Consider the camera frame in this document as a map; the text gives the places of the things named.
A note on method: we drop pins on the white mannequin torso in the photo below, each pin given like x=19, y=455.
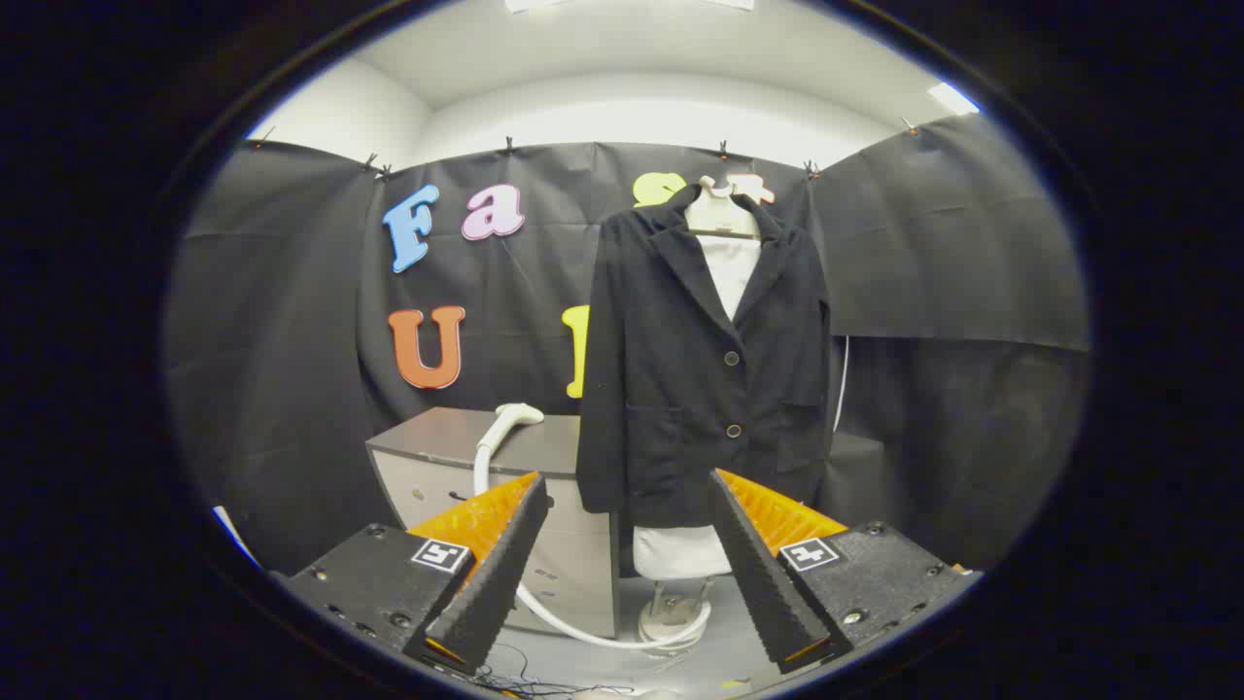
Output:
x=729, y=272

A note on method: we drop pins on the grey drawer cabinet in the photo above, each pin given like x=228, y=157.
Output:
x=437, y=486

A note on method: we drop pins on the white plastic hanger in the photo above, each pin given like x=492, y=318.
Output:
x=724, y=209

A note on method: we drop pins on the small ceiling light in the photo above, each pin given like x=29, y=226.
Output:
x=952, y=97

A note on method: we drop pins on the black button jacket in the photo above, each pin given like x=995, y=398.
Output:
x=671, y=389

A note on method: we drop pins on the black backdrop cloth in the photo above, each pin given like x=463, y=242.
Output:
x=292, y=340

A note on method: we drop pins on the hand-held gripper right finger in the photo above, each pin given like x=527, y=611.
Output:
x=768, y=593

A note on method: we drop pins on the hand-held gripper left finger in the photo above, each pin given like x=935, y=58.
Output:
x=496, y=583

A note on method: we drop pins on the long ceiling light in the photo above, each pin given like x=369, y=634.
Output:
x=530, y=4

